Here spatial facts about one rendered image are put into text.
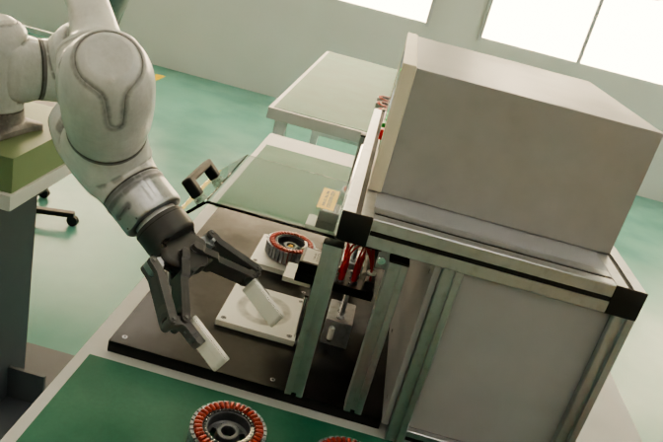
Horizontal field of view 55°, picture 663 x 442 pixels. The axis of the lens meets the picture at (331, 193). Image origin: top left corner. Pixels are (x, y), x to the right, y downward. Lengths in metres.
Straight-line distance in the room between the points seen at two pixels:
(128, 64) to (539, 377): 0.73
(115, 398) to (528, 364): 0.63
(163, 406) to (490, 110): 0.67
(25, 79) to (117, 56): 0.96
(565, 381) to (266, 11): 5.18
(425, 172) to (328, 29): 4.90
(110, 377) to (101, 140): 0.44
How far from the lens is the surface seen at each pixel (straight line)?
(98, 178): 0.89
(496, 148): 0.98
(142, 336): 1.15
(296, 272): 1.16
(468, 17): 5.80
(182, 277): 0.86
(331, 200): 1.05
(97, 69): 0.74
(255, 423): 1.00
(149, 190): 0.88
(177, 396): 1.08
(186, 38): 6.18
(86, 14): 0.87
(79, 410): 1.04
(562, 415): 1.10
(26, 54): 1.69
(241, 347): 1.16
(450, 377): 1.04
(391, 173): 0.99
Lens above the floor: 1.46
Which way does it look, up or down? 21 degrees down
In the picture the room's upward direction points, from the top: 15 degrees clockwise
